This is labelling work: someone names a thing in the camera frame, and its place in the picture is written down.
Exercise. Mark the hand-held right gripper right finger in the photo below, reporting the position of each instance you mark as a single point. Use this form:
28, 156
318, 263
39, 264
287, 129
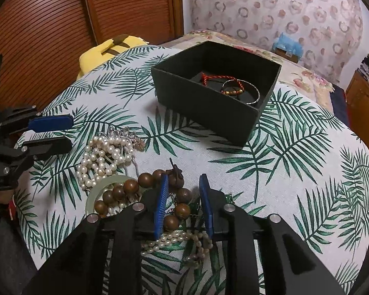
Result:
206, 202

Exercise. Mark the brown slatted wooden wardrobe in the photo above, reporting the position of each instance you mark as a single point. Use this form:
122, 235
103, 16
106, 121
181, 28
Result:
49, 21

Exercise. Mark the yellow plush toy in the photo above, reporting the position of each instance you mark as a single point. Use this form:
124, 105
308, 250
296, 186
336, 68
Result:
92, 58

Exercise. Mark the silver ornate hairpin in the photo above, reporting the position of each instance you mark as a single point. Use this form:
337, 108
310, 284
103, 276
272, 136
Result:
126, 135

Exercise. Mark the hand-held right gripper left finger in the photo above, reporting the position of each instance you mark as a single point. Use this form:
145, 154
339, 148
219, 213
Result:
161, 202

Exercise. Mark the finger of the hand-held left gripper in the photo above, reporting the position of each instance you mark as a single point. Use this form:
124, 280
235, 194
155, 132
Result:
52, 147
49, 123

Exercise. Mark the blue plastic bag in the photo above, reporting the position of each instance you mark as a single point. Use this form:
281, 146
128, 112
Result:
287, 43

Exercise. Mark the pale green jade bangle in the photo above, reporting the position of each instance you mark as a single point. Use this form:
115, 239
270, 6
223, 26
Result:
93, 196

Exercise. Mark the cardboard box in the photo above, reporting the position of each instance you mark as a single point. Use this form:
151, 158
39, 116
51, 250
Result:
287, 55

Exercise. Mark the silver bangle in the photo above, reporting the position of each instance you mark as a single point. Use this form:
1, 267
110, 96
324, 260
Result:
257, 96

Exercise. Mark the dark blue blanket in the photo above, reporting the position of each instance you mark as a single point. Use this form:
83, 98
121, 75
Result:
338, 104

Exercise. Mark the wooden cabinet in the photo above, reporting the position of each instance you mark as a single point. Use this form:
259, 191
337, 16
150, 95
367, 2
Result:
362, 104

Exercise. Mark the black jewelry box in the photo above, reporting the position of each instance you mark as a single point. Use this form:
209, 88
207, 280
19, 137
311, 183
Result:
203, 110

